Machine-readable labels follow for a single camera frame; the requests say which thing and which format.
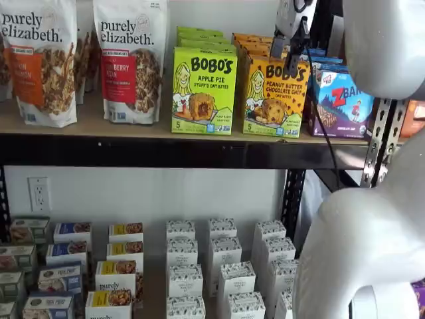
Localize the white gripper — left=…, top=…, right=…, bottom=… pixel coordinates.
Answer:
left=270, top=0, right=319, bottom=70

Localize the orange Bobo's oat bites box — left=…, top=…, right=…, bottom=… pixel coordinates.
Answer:
left=238, top=53, right=311, bottom=139
left=236, top=41, right=276, bottom=54
left=239, top=49, right=290, bottom=62
left=231, top=32, right=274, bottom=44

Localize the green Bobo's apple pie box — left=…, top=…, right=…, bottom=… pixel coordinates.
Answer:
left=176, top=33, right=232, bottom=43
left=175, top=40, right=237, bottom=51
left=171, top=46, right=238, bottom=136
left=177, top=26, right=224, bottom=36

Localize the large orange snack box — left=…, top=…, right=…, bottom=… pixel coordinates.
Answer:
left=400, top=99, right=425, bottom=139

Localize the black metal shelf rack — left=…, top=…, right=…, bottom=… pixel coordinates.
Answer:
left=0, top=0, right=410, bottom=319

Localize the white organic pantry box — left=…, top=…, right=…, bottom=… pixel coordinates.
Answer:
left=265, top=259, right=300, bottom=310
left=166, top=237, right=199, bottom=267
left=274, top=290, right=296, bottom=319
left=251, top=220, right=288, bottom=266
left=208, top=218, right=238, bottom=240
left=165, top=295, right=207, bottom=319
left=208, top=236, right=243, bottom=298
left=165, top=219, right=197, bottom=241
left=257, top=237, right=297, bottom=286
left=226, top=292, right=266, bottom=319
left=167, top=264, right=204, bottom=298
left=217, top=261, right=257, bottom=308

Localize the purple snack box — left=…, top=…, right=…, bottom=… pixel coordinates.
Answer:
left=410, top=278, right=425, bottom=298

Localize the white granola box blue band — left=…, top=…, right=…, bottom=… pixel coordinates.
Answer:
left=53, top=222, right=93, bottom=244
left=45, top=241, right=89, bottom=266
left=21, top=291, right=76, bottom=319
left=37, top=261, right=84, bottom=296

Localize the white granola box grey band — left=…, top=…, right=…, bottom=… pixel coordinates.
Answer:
left=0, top=300, right=18, bottom=319
left=0, top=270, right=27, bottom=303
left=0, top=245, right=37, bottom=273
left=9, top=216, right=51, bottom=246

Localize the granola bag with red label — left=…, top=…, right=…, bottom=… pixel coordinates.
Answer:
left=92, top=0, right=166, bottom=126

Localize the white granola bag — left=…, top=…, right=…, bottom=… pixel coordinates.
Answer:
left=86, top=29, right=102, bottom=93
left=73, top=30, right=91, bottom=106
left=0, top=31, right=15, bottom=102

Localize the granola bag with orange label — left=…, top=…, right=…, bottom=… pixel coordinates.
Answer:
left=0, top=0, right=78, bottom=129

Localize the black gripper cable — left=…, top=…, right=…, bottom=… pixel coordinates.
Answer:
left=305, top=46, right=343, bottom=192

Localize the white wall power outlet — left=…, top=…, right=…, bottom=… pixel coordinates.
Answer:
left=27, top=176, right=52, bottom=213

